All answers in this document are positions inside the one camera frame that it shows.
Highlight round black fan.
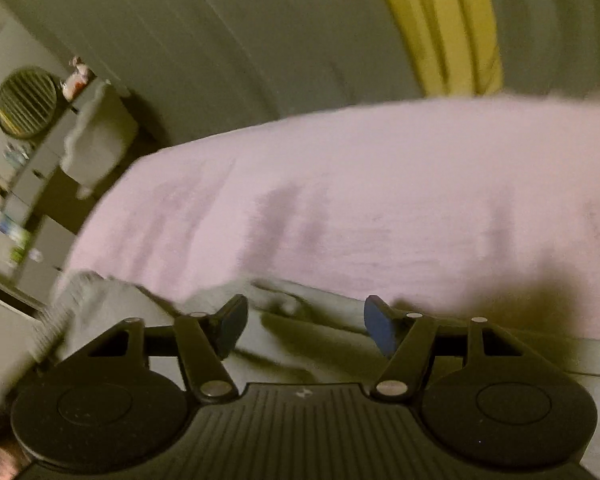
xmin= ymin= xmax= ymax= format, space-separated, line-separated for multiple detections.
xmin=0 ymin=66 xmax=61 ymax=140

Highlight grey drawer cabinet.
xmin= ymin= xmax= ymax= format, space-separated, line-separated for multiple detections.
xmin=1 ymin=79 xmax=129 ymax=306

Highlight yellow curtain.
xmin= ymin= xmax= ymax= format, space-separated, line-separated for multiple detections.
xmin=385 ymin=0 xmax=504 ymax=98

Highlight pink toy figure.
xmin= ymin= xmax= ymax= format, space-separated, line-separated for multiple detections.
xmin=60 ymin=56 xmax=96 ymax=103

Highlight grey cloth on furniture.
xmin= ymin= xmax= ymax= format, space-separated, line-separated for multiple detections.
xmin=60 ymin=80 xmax=138 ymax=200

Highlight grey sweatpants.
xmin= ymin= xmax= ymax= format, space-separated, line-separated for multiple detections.
xmin=29 ymin=268 xmax=600 ymax=461

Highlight pink bed sheet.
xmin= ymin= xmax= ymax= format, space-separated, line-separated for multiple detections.
xmin=66 ymin=94 xmax=600 ymax=339

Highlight green curtain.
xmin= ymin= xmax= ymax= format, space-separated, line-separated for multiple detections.
xmin=3 ymin=0 xmax=600 ymax=144

